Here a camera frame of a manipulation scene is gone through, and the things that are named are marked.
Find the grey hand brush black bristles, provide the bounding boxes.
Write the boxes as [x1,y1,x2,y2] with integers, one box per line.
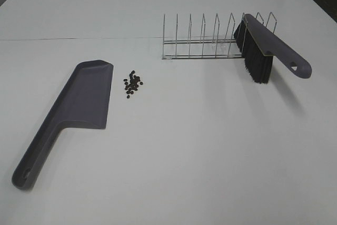
[233,14,312,84]

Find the grey plastic dustpan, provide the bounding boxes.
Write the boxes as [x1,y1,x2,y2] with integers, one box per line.
[12,60,113,191]

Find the pile of coffee beans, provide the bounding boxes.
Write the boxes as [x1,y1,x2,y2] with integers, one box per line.
[123,70,144,99]

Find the chrome wire rack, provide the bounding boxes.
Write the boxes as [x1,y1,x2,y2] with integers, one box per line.
[161,12,277,61]

